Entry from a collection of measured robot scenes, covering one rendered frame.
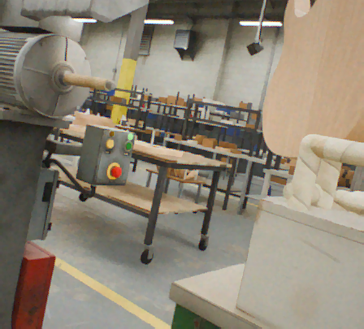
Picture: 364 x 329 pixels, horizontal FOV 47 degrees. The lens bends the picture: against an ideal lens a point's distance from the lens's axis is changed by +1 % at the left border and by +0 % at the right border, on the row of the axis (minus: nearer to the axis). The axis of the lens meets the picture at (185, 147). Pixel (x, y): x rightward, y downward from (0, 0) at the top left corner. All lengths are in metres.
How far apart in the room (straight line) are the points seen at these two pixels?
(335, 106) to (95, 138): 0.90
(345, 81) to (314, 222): 0.29
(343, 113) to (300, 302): 0.33
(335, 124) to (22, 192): 1.08
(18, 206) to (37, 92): 0.43
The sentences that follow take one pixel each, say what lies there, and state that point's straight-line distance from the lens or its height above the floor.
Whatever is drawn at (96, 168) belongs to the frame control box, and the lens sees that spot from 1.47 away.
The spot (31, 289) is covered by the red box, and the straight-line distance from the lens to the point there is 1.67.
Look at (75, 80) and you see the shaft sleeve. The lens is 1.26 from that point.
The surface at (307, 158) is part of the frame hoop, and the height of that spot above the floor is 1.18.
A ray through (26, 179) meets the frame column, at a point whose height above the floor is 0.89.
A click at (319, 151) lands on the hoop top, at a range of 0.62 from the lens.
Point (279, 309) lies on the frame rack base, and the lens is 0.65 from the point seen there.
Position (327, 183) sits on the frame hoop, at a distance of 0.70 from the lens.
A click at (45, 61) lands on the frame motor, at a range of 1.31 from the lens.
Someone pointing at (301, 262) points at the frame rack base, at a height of 1.03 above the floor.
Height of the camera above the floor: 1.19
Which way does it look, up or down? 3 degrees down
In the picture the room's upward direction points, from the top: 12 degrees clockwise
